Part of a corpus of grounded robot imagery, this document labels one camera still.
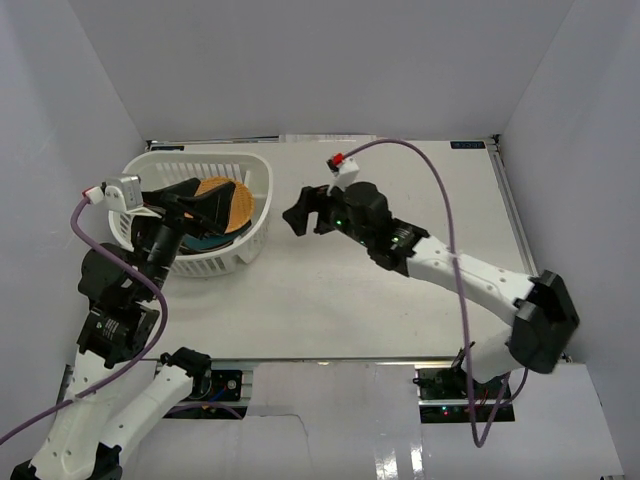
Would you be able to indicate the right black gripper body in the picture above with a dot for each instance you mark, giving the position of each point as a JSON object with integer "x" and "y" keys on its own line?
{"x": 333, "y": 215}

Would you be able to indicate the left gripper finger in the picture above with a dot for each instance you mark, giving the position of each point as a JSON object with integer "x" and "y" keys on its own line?
{"x": 168, "y": 196}
{"x": 208, "y": 210}

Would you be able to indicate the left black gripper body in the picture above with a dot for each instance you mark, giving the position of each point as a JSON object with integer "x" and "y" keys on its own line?
{"x": 179, "y": 211}

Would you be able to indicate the orange woven round plate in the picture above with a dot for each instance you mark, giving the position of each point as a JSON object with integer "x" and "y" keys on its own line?
{"x": 242, "y": 204}

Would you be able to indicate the dark teal angular plate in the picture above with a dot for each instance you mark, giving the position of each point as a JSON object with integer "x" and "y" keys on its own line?
{"x": 191, "y": 245}

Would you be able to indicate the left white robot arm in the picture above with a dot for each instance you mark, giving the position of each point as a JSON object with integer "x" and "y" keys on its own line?
{"x": 126, "y": 318}

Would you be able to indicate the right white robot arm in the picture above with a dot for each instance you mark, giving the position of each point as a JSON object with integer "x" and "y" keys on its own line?
{"x": 538, "y": 310}

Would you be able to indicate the white plastic dish bin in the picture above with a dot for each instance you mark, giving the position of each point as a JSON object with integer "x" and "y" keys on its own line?
{"x": 160, "y": 168}

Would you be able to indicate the blue label sticker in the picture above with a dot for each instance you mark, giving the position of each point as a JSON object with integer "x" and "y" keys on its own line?
{"x": 467, "y": 145}

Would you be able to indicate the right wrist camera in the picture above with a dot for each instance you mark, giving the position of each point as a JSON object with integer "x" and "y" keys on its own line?
{"x": 345, "y": 171}

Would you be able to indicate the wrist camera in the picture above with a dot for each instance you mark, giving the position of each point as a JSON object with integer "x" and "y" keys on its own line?
{"x": 345, "y": 171}
{"x": 121, "y": 194}

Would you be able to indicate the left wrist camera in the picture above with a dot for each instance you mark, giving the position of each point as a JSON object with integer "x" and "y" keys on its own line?
{"x": 121, "y": 194}

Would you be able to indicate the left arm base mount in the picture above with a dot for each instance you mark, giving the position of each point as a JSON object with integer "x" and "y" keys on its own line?
{"x": 216, "y": 397}

